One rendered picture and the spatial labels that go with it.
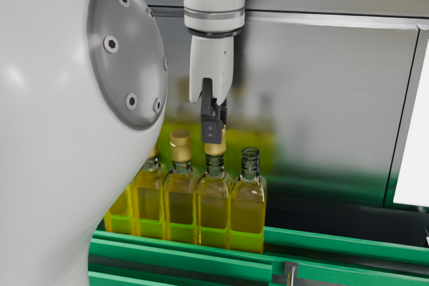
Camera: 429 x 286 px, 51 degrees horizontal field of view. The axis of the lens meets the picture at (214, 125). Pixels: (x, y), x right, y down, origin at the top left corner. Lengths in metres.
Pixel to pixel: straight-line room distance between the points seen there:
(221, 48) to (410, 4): 0.31
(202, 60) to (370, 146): 0.37
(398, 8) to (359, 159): 0.27
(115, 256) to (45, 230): 0.66
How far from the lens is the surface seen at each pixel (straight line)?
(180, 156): 0.72
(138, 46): 0.17
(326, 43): 0.76
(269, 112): 0.81
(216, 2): 0.59
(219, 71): 0.61
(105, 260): 0.85
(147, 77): 0.17
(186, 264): 0.79
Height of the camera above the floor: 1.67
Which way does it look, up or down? 27 degrees down
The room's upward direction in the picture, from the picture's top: straight up
